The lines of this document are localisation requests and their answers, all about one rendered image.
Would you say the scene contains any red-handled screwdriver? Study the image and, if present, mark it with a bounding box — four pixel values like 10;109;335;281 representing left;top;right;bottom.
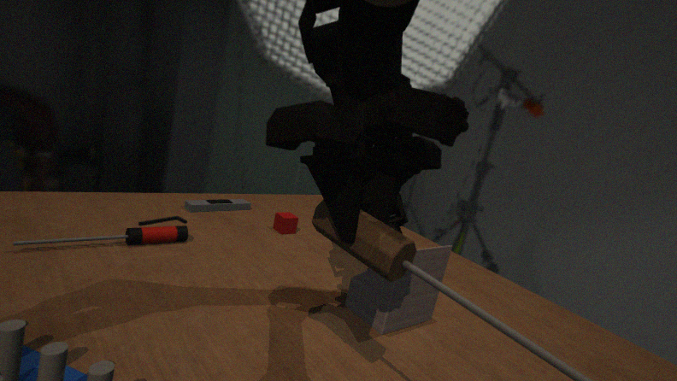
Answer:
13;226;188;245

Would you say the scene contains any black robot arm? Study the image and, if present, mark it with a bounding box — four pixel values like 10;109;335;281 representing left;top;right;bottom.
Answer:
298;0;469;233

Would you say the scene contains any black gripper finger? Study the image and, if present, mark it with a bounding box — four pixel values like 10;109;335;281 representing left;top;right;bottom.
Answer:
300;152;378;243
361;165;422;225

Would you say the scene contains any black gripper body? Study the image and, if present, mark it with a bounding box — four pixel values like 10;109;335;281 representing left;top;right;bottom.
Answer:
266;53;442;170

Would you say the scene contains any red cube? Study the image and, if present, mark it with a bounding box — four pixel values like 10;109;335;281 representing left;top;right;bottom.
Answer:
273;212;298;234

